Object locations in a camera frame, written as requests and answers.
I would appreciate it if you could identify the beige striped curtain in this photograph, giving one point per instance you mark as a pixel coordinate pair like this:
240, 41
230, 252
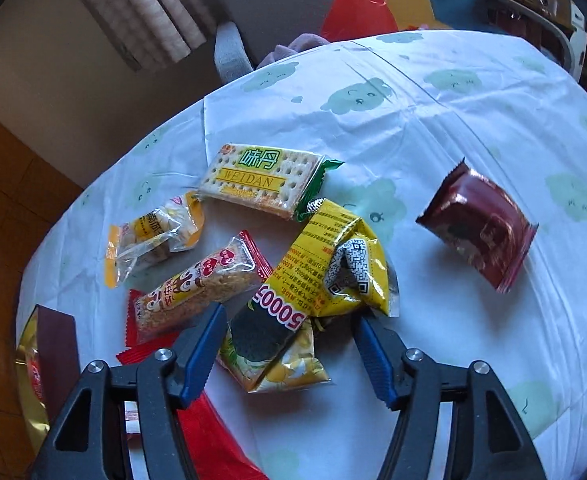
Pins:
138, 5

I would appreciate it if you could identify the green white cracker packet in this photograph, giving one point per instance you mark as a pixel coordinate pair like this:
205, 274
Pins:
253, 175

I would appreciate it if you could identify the gold tin box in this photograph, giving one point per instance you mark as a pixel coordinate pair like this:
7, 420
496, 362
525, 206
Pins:
28, 360

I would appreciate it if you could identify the dark red snack packet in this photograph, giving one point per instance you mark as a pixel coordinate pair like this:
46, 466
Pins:
478, 220

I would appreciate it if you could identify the plain red snack packet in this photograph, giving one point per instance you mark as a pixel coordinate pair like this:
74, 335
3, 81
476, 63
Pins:
208, 435

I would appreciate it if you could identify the clear yellow snack packet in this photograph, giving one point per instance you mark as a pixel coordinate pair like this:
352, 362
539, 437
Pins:
148, 235

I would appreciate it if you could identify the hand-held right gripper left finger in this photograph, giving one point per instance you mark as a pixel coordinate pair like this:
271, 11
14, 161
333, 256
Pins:
201, 355

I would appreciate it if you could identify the white cloud print tablecloth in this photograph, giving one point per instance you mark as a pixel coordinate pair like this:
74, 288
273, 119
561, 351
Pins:
423, 125

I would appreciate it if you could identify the red plastic bag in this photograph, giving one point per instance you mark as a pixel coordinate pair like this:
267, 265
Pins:
358, 10

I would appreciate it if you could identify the yellow sunflower seed packet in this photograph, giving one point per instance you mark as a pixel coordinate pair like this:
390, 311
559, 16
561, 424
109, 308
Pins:
323, 255

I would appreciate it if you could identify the clear bag of bread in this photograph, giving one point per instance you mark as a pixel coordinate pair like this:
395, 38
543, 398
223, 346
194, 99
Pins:
193, 285

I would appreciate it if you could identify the purple cloth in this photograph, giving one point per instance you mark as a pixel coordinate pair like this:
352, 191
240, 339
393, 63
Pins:
298, 42

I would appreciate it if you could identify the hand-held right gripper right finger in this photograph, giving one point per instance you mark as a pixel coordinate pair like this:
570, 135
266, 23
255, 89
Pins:
376, 360

